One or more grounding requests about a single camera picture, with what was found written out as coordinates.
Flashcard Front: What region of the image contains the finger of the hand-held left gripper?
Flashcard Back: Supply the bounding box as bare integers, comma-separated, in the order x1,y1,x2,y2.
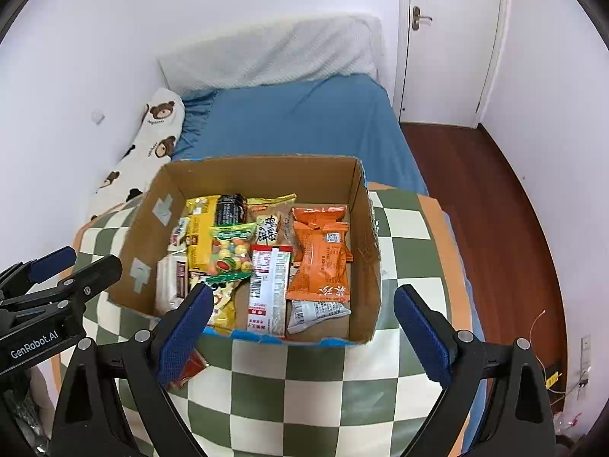
0,254,123,315
0,246,78,296

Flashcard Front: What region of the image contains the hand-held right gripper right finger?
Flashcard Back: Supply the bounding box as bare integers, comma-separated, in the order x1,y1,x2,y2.
392,284,557,457

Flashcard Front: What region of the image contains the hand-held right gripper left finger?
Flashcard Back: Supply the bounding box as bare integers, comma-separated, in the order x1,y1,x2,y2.
50,283,215,457

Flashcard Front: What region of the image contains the yellow panda print snack packet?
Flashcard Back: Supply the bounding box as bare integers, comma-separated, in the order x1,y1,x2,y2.
190,273,242,335

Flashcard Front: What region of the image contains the red and white snack packet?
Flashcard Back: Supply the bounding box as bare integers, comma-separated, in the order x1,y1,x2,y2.
247,244,292,338

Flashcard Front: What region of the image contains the pale green snack packet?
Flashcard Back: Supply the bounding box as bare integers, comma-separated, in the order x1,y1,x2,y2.
246,193,298,248

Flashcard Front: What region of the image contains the printed cardboard box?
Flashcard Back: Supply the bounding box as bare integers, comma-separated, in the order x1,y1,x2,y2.
108,155,384,347

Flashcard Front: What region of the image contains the dark red snack packet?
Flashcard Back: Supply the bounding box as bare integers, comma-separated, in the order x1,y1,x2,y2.
166,347,210,391

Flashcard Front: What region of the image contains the white and brown snack packet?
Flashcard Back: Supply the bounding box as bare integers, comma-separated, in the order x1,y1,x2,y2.
155,251,192,317

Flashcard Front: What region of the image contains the white crumpled plastic bag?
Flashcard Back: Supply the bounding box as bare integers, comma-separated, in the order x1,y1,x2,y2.
5,390,51,457

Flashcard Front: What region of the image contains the white snack packet red label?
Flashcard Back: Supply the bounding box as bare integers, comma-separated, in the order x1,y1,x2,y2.
167,216,192,252

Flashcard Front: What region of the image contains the large yellow snack packet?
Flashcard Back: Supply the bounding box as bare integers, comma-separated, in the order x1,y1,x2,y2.
185,195,222,277

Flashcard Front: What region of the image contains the colourful candy packet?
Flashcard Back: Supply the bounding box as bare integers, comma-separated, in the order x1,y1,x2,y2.
208,222,258,276

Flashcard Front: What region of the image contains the green checkered blanket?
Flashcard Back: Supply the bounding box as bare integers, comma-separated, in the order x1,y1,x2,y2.
50,181,477,457

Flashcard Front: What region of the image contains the silvery clear snack packet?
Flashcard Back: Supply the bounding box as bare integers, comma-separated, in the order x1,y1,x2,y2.
287,299,352,335

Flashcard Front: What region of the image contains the black snack packet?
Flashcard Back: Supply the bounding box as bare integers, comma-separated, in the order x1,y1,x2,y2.
215,193,248,226

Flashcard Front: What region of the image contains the bear print pillow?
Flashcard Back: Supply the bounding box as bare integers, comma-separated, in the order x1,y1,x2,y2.
86,88,186,222

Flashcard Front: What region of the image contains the bed with blue sheet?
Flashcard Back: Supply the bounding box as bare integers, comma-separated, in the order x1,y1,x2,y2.
169,72,488,443

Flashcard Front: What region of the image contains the white door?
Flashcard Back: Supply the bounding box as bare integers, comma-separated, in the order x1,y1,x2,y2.
397,0,510,129

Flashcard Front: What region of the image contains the white quilted pillow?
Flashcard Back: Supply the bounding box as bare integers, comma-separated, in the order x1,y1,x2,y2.
157,13,384,98

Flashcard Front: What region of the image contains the metal door handle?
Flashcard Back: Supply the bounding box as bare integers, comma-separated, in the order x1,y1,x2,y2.
411,6,434,32

